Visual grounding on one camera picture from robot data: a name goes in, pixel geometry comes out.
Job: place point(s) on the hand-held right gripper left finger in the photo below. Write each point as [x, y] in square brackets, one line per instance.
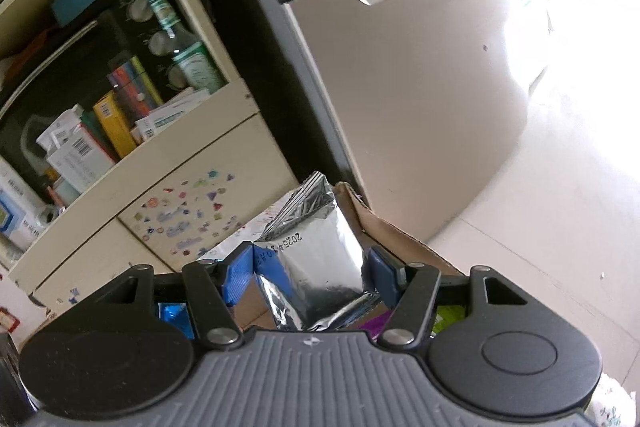
[237, 277]

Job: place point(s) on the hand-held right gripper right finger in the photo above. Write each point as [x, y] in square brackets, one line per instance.
[382, 274]

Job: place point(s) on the brown cardboard box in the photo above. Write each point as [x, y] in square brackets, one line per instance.
[400, 242]

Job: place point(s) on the silver foil snack packet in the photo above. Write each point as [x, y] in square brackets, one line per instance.
[315, 252]

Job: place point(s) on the purple snack packet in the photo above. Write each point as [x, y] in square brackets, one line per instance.
[375, 324]

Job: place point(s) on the dark blue snack packet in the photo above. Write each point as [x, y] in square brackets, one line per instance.
[172, 317]

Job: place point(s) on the green snack packet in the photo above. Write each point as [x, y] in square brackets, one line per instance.
[447, 318]

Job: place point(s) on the cream cabinet with stickers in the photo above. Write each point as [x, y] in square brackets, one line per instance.
[165, 177]

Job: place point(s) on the flat white medicine carton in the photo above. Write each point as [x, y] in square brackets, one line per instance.
[170, 114]

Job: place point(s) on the beige refrigerator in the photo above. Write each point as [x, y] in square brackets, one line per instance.
[400, 82]

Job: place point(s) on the yellow carton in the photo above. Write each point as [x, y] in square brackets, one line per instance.
[115, 127]

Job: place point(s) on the white carton with barcode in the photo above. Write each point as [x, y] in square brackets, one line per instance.
[80, 157]

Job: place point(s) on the multicoloured striped carton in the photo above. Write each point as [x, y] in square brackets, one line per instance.
[132, 87]

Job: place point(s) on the green glass bottle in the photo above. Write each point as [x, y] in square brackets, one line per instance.
[187, 52]

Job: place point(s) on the white and blue carton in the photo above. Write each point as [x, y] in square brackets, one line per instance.
[15, 212]

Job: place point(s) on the black toaster oven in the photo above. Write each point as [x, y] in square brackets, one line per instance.
[65, 77]

